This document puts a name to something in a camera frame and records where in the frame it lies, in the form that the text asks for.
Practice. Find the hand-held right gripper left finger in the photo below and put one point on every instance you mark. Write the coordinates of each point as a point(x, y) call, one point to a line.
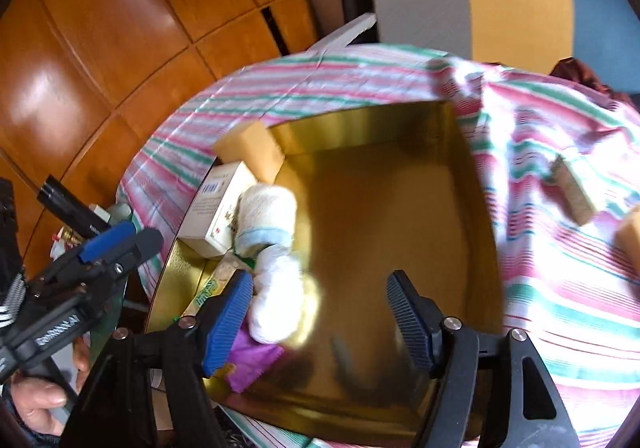
point(227, 323)

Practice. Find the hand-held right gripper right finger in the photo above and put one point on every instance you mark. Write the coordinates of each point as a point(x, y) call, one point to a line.
point(410, 318)

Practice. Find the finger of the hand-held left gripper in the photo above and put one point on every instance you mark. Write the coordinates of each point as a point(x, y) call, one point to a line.
point(107, 241)
point(135, 250)

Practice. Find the green-edged cracker packet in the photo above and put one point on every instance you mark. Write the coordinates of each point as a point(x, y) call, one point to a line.
point(212, 285)

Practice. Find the purple cloth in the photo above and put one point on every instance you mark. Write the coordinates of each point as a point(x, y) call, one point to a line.
point(247, 360)

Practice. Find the white towel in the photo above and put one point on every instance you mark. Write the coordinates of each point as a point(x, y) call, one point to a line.
point(275, 298)

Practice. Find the white barcode box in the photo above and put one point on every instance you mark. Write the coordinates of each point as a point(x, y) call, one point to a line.
point(215, 208)

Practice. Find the gold metal tin box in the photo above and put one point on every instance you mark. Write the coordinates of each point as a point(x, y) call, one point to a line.
point(380, 208)

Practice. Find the beige towel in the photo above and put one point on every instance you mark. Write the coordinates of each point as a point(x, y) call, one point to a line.
point(265, 213)

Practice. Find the yellow sponge block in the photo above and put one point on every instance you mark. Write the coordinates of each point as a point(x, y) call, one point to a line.
point(631, 238)
point(247, 147)

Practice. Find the small green box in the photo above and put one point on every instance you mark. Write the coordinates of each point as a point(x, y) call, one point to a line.
point(575, 188)

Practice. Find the person's left hand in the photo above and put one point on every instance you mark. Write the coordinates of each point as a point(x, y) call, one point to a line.
point(40, 400)

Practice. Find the black cylindrical bottle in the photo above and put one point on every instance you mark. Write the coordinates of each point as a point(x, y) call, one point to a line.
point(65, 203)

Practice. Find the striped bedsheet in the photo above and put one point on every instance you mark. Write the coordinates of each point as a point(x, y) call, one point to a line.
point(550, 308)

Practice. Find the wooden wardrobe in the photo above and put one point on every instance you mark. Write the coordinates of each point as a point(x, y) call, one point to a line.
point(125, 27)

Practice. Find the dark red cloth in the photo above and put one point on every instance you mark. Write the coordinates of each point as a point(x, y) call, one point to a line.
point(580, 72)

